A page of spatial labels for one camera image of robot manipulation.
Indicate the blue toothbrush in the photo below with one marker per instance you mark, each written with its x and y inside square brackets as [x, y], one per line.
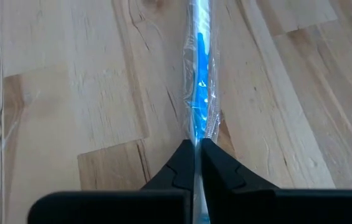
[202, 77]

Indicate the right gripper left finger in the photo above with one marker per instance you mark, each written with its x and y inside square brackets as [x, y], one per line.
[182, 174]

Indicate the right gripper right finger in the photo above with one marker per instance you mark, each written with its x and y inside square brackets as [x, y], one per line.
[219, 174]

